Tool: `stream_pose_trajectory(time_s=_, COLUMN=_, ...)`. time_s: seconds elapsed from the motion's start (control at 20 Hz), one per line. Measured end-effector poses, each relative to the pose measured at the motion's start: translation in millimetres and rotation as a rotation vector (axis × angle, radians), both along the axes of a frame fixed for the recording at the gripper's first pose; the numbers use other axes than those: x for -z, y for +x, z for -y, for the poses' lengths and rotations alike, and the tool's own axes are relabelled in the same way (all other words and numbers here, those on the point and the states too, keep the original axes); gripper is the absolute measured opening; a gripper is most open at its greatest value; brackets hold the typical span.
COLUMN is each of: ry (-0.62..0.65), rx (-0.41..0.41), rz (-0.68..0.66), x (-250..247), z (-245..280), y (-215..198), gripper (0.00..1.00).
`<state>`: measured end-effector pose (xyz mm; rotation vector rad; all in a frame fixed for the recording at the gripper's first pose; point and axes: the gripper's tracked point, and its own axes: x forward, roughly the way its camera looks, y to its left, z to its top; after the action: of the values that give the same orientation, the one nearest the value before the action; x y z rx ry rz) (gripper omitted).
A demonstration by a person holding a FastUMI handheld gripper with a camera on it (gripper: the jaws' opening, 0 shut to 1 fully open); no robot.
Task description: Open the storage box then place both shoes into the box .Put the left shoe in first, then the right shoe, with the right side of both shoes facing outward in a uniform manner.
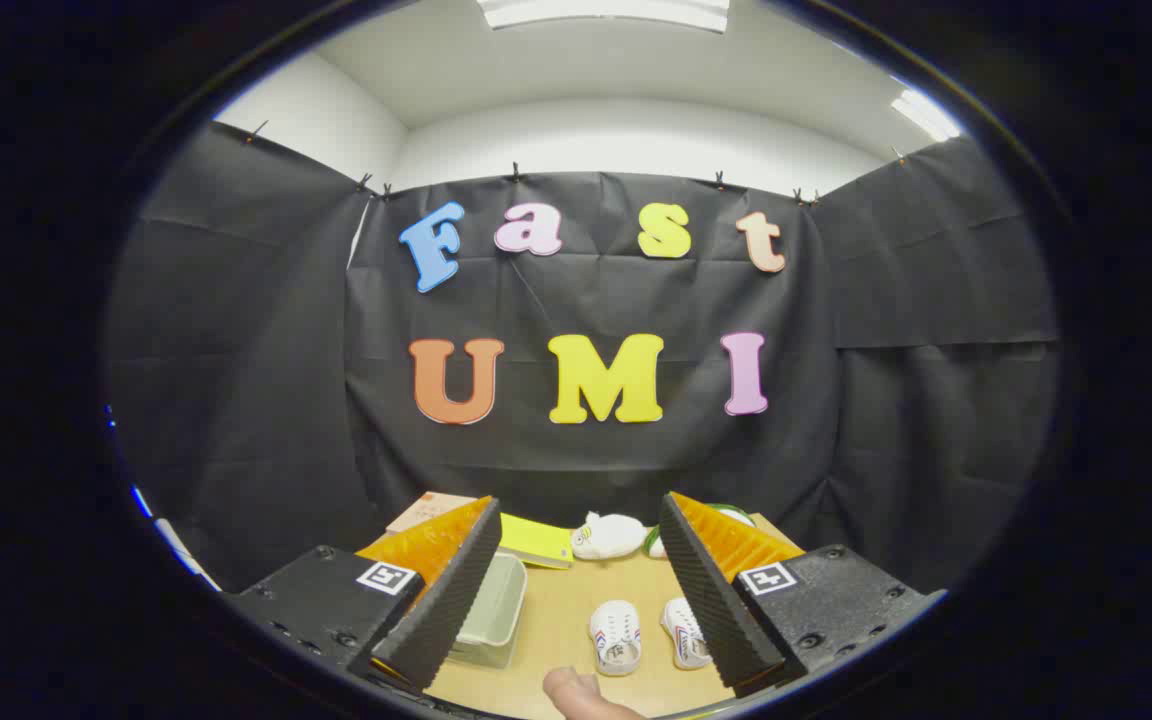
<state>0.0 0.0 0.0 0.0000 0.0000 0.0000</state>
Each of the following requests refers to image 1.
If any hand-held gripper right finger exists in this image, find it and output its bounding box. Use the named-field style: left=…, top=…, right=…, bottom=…
left=658, top=491, right=947, bottom=699

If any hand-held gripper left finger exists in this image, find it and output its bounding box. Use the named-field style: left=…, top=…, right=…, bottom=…
left=224, top=496, right=503, bottom=693

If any white canvas shoe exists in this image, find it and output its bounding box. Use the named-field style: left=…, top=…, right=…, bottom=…
left=660, top=597, right=713, bottom=671
left=589, top=600, right=643, bottom=677

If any watermelon slice plush toy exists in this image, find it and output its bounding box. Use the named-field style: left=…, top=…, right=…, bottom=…
left=642, top=504, right=757, bottom=559

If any tan book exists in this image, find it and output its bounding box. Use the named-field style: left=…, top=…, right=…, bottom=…
left=386, top=492, right=479, bottom=536

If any yellow book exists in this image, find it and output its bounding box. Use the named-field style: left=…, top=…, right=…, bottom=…
left=498, top=513, right=575, bottom=570

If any white plush toy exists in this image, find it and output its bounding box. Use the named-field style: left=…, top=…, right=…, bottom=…
left=571, top=511, right=649, bottom=561

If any row of small black clips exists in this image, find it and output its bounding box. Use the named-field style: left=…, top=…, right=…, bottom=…
left=244, top=120, right=909, bottom=208

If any small ceiling light panel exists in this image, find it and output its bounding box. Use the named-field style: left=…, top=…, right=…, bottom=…
left=889, top=88, right=964, bottom=143

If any long ceiling light panel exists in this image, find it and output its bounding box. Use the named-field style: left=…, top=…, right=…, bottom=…
left=476, top=0, right=732, bottom=33

